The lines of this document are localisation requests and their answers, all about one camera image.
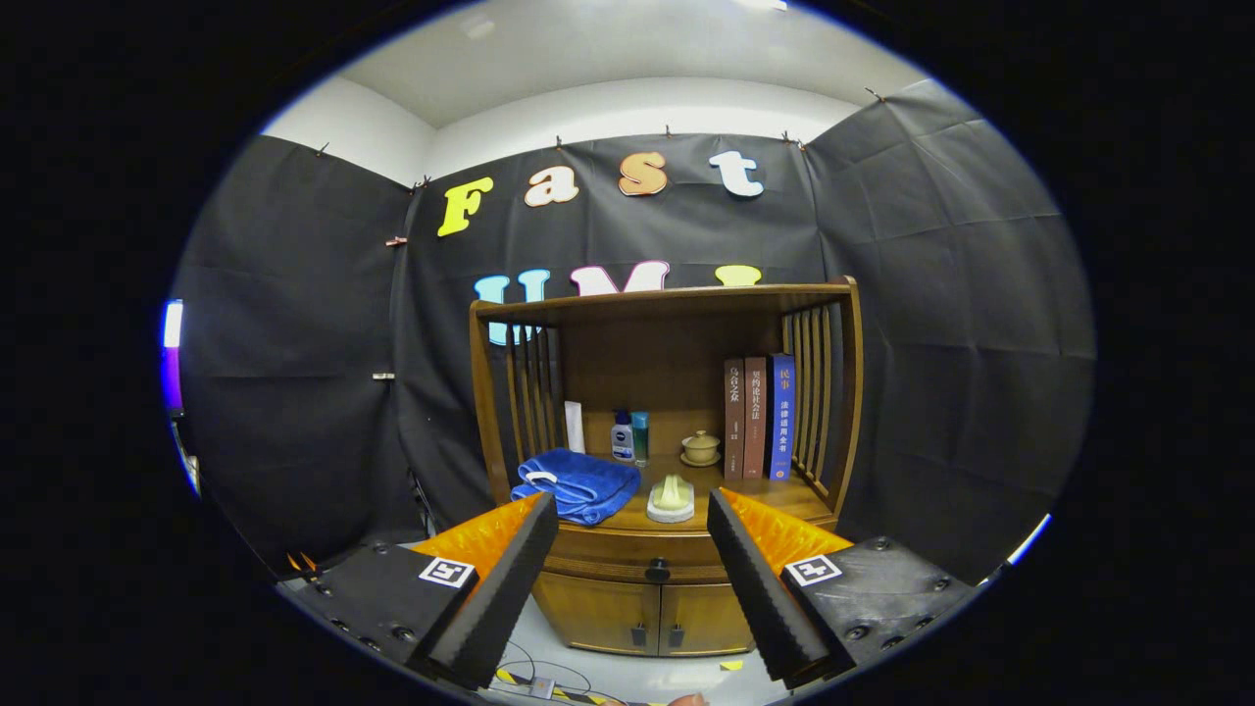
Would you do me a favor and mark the wooden cabinet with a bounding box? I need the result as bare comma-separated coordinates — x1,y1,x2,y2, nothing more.
469,277,865,658

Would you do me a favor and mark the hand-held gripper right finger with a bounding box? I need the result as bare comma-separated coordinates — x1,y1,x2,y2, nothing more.
706,487,981,690

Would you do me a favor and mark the black backdrop cloth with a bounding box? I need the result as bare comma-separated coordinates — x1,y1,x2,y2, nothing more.
172,78,1096,584

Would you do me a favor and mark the thin floor cable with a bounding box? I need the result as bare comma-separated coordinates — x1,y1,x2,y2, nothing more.
500,637,628,705

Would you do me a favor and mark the dark brown book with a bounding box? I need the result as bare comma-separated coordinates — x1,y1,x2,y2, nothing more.
724,358,747,480

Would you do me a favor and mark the wooden cabinet door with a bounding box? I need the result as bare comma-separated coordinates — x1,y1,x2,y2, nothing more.
658,583,756,656
532,571,661,656

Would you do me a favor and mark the wooden countertop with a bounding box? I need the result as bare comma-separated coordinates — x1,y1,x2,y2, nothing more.
510,453,837,535

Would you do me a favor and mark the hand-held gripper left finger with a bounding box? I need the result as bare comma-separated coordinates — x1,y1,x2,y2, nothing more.
279,490,560,692

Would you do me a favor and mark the wooden drawer with black knob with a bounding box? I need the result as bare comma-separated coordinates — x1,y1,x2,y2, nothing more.
544,531,734,585

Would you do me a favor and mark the blue book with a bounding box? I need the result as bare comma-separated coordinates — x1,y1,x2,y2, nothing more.
767,353,797,482

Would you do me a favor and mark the pale green and white dish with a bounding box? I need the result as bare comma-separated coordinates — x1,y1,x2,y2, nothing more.
646,475,696,524

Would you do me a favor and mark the yellow and black floor tape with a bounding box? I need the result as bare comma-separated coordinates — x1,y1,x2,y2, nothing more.
495,669,628,706

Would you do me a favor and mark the reddish brown book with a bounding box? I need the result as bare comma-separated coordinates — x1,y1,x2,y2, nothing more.
743,356,769,479

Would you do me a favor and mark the blue folded towel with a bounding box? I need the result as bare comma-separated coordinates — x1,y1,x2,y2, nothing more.
510,448,642,527

